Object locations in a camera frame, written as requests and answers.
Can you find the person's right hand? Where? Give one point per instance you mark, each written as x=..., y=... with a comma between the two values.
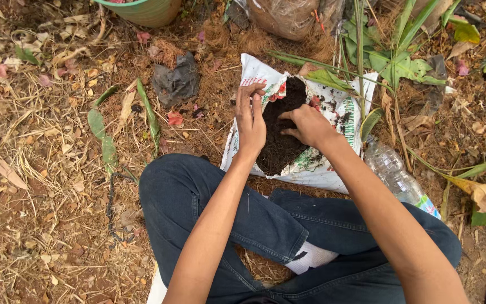
x=310, y=124

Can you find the person's left hand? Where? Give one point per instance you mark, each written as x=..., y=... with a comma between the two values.
x=249, y=124

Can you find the dark potting soil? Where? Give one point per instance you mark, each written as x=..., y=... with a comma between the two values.
x=283, y=147

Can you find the white printed soil bag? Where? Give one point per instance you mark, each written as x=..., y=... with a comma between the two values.
x=336, y=109

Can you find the dark grey plastic scrap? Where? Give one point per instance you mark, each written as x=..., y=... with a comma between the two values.
x=175, y=82

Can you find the clear plastic bottle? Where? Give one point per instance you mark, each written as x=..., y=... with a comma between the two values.
x=390, y=173

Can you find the narrow green fallen leaf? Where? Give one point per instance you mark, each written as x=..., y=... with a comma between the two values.
x=150, y=114

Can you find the person's blue jeans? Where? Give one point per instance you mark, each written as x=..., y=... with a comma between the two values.
x=268, y=223

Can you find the green leafy plant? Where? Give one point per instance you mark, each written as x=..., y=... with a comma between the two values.
x=395, y=67

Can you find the clear bag of coco fibre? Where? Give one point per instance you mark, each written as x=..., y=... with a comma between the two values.
x=283, y=17

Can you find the person's white sock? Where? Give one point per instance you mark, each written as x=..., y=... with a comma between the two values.
x=310, y=257

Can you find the long green fallen leaf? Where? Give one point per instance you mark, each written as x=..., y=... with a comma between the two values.
x=101, y=135

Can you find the green woven basket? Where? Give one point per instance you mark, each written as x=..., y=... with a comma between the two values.
x=146, y=12

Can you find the white sheet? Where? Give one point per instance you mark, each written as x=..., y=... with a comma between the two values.
x=157, y=289

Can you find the dry yellow leaf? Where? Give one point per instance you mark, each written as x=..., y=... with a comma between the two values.
x=485, y=196

